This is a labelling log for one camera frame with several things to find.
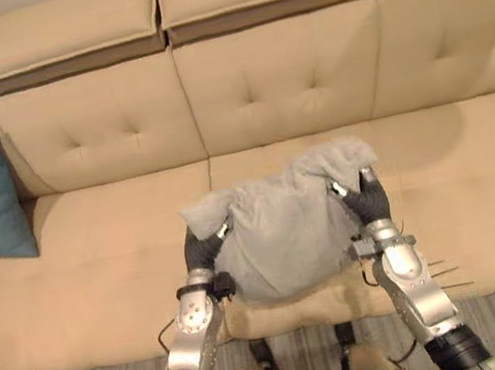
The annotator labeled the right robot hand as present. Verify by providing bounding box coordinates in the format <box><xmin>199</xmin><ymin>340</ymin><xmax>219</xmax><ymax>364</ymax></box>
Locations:
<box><xmin>326</xmin><ymin>163</ymin><xmax>395</xmax><ymax>230</ymax></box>

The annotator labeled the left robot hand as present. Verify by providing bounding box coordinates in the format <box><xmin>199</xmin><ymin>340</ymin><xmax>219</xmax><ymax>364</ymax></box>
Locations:
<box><xmin>178</xmin><ymin>215</ymin><xmax>241</xmax><ymax>275</ymax></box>

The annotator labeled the grey fuzzy cushion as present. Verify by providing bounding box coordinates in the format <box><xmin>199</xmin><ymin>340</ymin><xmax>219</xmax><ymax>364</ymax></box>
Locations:
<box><xmin>170</xmin><ymin>128</ymin><xmax>401</xmax><ymax>319</ymax></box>

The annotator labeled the beige sofa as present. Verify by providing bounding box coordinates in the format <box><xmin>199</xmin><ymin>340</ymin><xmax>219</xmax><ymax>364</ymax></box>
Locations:
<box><xmin>0</xmin><ymin>0</ymin><xmax>495</xmax><ymax>370</ymax></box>

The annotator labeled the robot right leg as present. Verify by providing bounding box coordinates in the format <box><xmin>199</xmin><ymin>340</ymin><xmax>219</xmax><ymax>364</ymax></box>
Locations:
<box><xmin>332</xmin><ymin>312</ymin><xmax>408</xmax><ymax>370</ymax></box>

